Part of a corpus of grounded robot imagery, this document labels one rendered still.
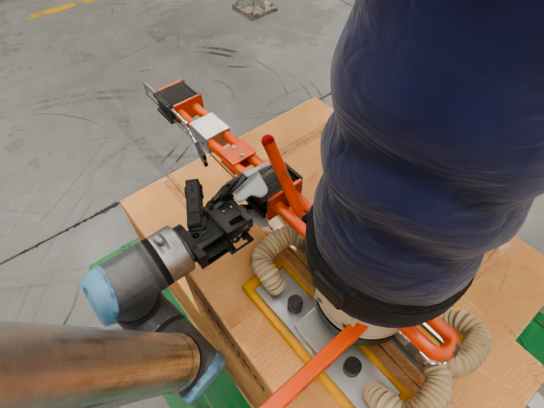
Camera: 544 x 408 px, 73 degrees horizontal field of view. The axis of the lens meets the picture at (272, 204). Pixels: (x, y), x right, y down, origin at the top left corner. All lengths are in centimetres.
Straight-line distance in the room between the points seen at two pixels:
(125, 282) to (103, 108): 235
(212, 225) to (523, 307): 102
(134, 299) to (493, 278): 111
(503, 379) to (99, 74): 305
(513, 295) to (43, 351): 127
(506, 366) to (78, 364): 67
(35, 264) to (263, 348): 163
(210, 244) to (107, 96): 242
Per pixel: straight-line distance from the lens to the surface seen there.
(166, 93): 94
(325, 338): 67
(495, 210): 35
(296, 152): 154
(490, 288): 137
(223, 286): 76
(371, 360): 70
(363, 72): 28
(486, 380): 78
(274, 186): 70
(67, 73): 336
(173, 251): 62
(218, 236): 64
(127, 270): 61
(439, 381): 65
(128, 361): 46
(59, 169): 255
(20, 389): 35
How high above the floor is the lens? 162
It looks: 52 degrees down
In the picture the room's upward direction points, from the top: straight up
